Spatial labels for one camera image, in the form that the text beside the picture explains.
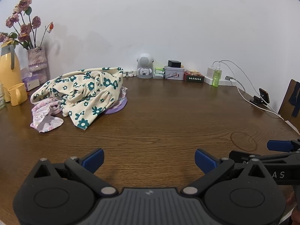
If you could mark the clear glass cup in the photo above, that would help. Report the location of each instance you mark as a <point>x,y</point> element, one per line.
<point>1,98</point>

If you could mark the white power adapter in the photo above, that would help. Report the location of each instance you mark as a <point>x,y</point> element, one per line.
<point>209,72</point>

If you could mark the orange snack packets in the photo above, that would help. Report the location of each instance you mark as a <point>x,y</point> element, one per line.
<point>193,71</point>

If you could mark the black phone stand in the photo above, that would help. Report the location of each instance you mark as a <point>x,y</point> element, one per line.
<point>255,101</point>

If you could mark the dark blue cloth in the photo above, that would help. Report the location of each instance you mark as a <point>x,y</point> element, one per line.
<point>294,100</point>

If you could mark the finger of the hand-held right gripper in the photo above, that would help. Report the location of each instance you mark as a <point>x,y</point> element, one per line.
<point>239,155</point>
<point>279,145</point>

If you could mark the cream dress with teal flowers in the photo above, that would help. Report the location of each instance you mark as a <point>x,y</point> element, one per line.
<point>93,98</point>

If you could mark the grey tin box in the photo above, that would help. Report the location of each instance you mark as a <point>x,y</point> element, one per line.
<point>173,73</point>

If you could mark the yellow thermos jug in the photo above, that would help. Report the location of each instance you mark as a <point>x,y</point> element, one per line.
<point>8,68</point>

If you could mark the purple round pad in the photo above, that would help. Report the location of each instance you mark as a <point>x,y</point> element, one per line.
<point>117,107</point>

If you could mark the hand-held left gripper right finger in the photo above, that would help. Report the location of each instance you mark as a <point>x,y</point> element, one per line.
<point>206,160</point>

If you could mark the person's right hand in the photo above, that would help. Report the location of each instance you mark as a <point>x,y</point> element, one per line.
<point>291,199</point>

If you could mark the dried rose bouquet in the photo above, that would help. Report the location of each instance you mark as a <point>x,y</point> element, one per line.
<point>23,29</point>

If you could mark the purple tissue box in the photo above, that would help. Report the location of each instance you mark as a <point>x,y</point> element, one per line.
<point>31,83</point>

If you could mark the yellow mug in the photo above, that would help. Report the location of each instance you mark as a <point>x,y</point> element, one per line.
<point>17,93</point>

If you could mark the row of small white figures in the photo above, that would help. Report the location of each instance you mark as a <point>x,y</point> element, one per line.
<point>130,73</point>

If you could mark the green spray bottle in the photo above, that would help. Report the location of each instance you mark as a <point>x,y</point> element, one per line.
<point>216,77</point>

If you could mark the dark box with white print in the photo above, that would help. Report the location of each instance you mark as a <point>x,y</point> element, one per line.
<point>194,78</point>

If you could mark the knitted pink vase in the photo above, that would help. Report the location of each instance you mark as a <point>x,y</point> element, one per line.
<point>37,61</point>

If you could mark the white power strip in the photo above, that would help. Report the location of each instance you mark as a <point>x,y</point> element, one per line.
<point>227,82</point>

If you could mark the white astronaut speaker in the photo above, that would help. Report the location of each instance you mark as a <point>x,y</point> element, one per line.
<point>144,61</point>

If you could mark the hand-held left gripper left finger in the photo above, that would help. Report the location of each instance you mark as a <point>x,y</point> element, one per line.
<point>93,159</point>

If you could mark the grey plug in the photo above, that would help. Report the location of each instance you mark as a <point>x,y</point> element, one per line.
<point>229,77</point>

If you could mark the phone holder clip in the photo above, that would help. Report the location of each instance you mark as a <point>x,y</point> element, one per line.
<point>264,96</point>

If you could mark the green and white small box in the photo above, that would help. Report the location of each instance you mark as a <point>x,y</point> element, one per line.
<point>159,71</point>

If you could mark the pink floral garment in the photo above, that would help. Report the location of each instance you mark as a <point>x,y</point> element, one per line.
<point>44,119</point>

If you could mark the black charger block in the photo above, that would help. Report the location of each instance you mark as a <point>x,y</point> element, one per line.
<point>174,63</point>

